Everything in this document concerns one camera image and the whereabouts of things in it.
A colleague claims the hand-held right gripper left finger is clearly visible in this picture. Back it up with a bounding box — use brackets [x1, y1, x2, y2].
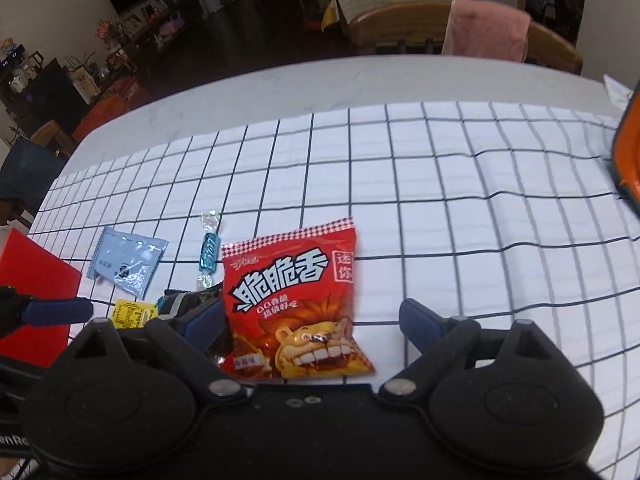
[52, 299, 248, 405]

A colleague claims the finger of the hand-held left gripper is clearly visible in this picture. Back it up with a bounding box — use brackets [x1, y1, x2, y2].
[0, 286, 95, 337]

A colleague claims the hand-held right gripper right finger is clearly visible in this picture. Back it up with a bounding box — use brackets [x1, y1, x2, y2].
[377, 298, 583, 406]

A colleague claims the red and white cardboard box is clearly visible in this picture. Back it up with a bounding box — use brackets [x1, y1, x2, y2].
[0, 227, 84, 369]

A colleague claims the black snack packet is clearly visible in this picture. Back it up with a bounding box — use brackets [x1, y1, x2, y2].
[157, 283, 226, 322]

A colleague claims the yellow snack packet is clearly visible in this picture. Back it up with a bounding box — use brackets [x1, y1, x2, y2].
[110, 299, 160, 330]

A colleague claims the blue candy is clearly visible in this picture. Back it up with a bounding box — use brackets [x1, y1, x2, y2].
[195, 210, 224, 291]

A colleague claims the light blue snack packet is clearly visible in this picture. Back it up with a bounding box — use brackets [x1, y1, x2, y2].
[85, 226, 170, 301]

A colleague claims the large red snack bag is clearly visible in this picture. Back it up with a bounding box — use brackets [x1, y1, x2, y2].
[220, 217, 377, 382]

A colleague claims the white checkered tablecloth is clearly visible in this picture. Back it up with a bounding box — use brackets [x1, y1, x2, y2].
[27, 101, 640, 480]

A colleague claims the blue jacket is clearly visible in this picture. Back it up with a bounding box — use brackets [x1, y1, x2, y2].
[0, 137, 69, 222]

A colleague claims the stack of orange boxes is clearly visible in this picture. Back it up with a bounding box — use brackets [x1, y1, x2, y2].
[71, 76, 152, 142]

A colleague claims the black water dispenser cabinet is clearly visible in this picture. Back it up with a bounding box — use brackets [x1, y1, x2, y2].
[0, 56, 90, 137]

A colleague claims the orange and green tissue box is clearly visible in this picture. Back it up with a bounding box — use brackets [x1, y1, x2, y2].
[610, 79, 640, 199]

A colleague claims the wooden chair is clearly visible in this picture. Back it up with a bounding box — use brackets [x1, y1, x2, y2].
[349, 0, 584, 76]

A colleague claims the pink towel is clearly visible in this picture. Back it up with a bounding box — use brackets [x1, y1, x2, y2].
[442, 0, 532, 64]

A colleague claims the low television stand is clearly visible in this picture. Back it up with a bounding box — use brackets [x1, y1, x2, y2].
[102, 0, 201, 61]

